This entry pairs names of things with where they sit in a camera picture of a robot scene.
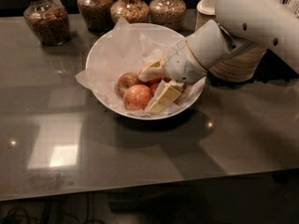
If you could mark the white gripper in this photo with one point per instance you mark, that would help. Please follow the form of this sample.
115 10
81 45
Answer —
181 64

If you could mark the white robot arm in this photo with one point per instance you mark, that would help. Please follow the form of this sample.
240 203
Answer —
239 25

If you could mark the dark red front apple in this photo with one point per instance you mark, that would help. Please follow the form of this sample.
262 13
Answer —
154 87

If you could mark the front left apple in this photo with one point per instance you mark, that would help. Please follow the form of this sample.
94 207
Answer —
137 97

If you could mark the left rear apple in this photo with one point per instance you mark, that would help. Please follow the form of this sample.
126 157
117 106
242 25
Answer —
126 81

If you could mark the white bowl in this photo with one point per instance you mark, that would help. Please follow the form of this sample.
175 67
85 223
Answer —
102 87

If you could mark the white paper liner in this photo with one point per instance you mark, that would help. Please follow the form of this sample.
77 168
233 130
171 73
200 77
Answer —
124 50

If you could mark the glass cereal jar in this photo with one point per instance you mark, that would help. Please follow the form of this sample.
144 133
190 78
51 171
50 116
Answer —
96 13
48 20
134 11
168 13

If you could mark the front stack paper bowls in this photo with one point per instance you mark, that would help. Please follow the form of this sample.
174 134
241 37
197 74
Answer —
240 68

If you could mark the stack paper bowls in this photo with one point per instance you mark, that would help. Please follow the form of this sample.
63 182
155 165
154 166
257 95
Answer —
240 68
205 12

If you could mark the rear stack paper bowls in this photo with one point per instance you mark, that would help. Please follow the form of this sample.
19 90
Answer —
205 12

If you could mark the leftmost glass cereal jar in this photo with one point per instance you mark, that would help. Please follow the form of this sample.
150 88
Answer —
48 20

